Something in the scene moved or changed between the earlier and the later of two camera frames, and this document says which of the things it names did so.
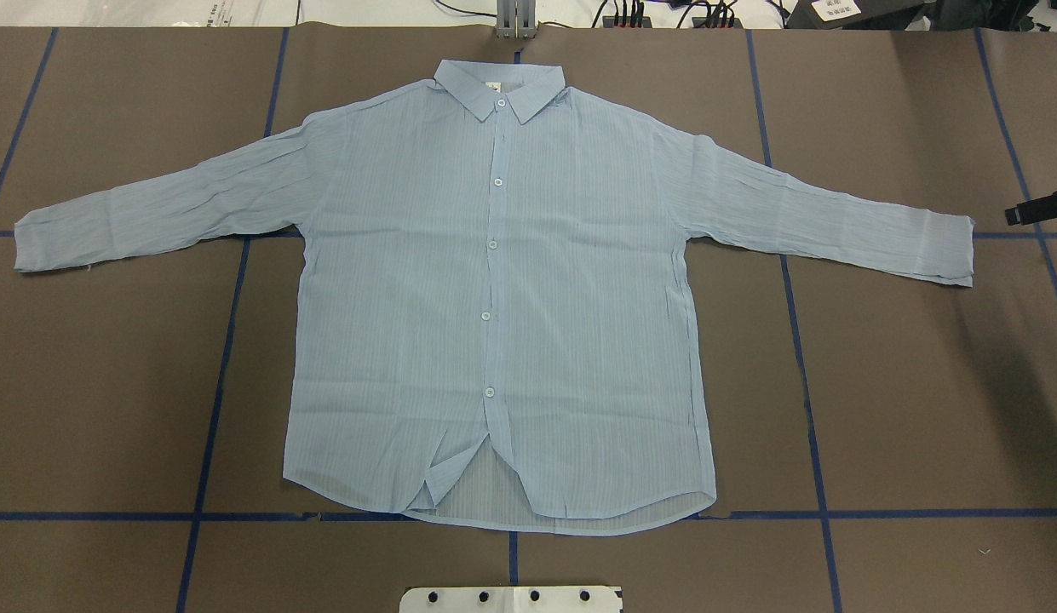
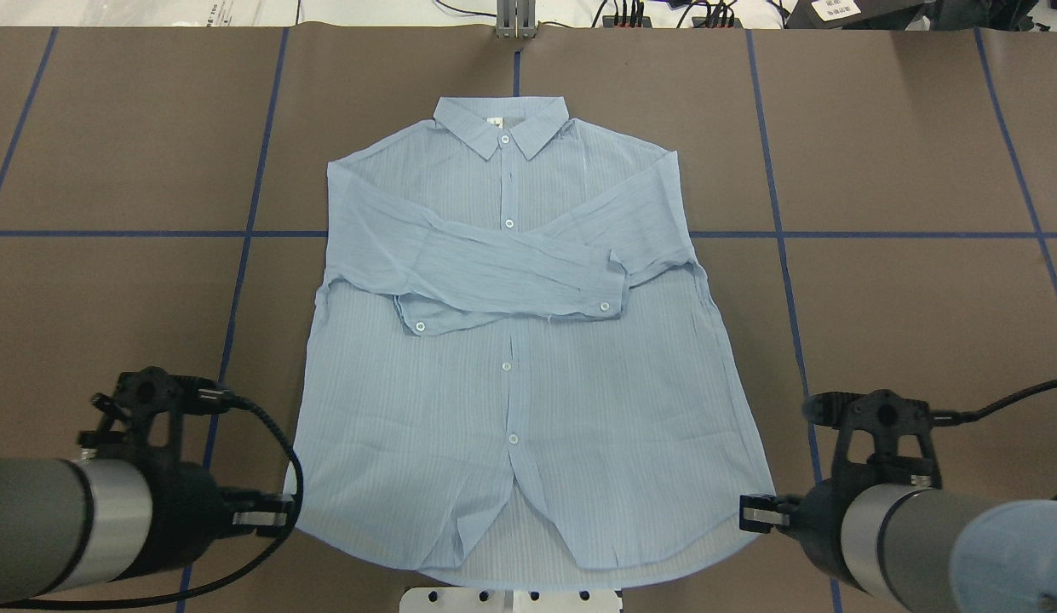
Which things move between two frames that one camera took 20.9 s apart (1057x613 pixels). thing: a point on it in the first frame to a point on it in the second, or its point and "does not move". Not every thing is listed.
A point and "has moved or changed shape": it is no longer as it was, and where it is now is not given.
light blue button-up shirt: [499, 313] has moved or changed shape
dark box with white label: [855, 14] does not move
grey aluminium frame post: [515, 19] does not move
